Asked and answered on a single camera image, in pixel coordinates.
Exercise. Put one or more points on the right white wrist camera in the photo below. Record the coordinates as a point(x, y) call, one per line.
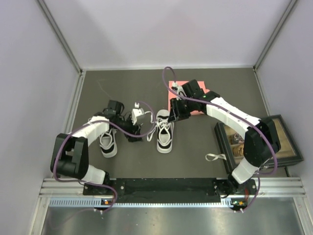
point(178, 89)

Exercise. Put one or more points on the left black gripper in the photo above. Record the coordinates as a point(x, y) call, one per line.
point(136, 129)

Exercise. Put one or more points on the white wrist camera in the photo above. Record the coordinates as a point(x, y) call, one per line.
point(178, 89)
point(137, 114)

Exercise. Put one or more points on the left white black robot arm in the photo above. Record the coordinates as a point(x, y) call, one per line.
point(70, 156)

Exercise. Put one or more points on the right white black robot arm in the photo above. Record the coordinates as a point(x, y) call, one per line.
point(261, 140)

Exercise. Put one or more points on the aluminium extrusion rail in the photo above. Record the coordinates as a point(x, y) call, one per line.
point(270, 187)

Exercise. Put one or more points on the black glass-lid display box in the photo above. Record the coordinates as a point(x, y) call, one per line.
point(232, 145)

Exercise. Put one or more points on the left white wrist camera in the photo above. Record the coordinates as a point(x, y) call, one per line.
point(137, 114)

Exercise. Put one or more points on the loose white shoelace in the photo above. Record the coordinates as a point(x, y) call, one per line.
point(213, 157)

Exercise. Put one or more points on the black white sneaker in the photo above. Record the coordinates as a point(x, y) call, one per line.
point(107, 143)
point(164, 132)

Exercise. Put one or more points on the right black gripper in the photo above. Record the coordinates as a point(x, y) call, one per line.
point(176, 114)

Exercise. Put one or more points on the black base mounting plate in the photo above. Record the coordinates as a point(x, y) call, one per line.
point(177, 190)

